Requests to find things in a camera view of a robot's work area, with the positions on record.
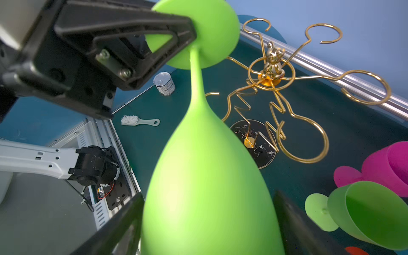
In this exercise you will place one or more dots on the pink wine glass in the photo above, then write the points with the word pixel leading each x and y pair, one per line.
pixel 388 167

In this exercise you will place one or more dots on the green wine glass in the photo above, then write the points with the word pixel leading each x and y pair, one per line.
pixel 207 195
pixel 365 210

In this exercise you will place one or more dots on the red wine glass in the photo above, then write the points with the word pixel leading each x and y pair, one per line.
pixel 355 251

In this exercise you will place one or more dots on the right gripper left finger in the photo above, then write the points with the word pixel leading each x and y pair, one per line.
pixel 120 235

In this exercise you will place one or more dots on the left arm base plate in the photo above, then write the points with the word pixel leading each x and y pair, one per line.
pixel 113 185

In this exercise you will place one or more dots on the green wine glass back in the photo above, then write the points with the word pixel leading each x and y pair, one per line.
pixel 207 195

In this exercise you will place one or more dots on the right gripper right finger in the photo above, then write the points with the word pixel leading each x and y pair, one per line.
pixel 300 235

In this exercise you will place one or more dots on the white scrub brush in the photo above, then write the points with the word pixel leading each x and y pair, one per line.
pixel 133 120

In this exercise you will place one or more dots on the small silver tin can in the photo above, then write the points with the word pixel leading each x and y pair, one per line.
pixel 164 83

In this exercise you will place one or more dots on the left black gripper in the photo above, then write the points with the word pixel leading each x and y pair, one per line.
pixel 130 42

